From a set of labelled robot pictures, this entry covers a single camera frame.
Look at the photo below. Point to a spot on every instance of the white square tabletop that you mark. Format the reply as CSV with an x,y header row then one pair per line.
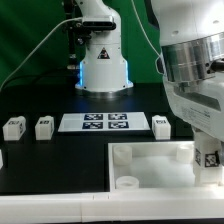
x,y
150,165

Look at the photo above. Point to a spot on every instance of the white block left edge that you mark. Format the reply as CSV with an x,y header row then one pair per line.
x,y
1,159

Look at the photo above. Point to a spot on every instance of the green backdrop curtain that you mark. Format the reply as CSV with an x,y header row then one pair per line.
x,y
34,51

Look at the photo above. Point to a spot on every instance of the white sheet with tags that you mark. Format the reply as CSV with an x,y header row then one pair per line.
x,y
114,121

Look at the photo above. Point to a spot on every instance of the white obstacle wall front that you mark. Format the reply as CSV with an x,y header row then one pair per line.
x,y
156,204

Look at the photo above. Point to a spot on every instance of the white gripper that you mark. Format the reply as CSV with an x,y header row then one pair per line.
x,y
203,109

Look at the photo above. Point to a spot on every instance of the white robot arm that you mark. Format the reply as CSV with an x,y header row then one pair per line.
x,y
192,56

